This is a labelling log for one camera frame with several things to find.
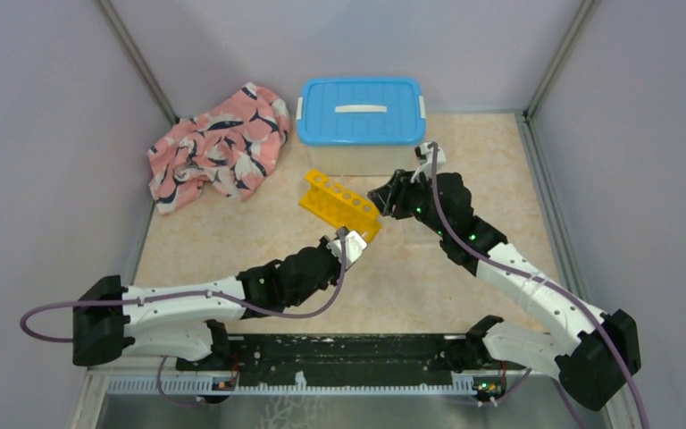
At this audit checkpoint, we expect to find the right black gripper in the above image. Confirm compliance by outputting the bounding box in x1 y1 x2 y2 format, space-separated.
369 167 449 238

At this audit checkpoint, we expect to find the yellow test tube rack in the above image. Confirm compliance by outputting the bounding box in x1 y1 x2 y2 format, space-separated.
299 169 381 243

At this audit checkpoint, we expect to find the blue plastic bin lid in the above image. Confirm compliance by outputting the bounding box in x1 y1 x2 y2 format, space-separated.
297 76 426 147

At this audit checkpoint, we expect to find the pink patterned cloth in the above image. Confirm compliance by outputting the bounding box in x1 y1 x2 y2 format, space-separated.
146 82 292 215

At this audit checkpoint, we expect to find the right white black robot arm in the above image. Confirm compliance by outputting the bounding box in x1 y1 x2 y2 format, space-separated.
367 170 641 411

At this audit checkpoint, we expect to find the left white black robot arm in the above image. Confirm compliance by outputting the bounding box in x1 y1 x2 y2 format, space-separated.
71 238 348 370

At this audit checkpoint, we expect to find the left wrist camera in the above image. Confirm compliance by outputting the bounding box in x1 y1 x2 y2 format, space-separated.
326 227 368 271

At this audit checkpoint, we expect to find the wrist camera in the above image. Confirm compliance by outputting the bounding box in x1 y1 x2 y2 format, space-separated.
326 227 368 271
411 141 447 183

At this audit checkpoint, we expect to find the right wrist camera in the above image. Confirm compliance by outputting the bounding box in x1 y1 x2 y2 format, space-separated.
411 141 447 183

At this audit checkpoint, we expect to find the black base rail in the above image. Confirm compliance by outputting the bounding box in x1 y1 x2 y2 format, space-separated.
174 332 526 389

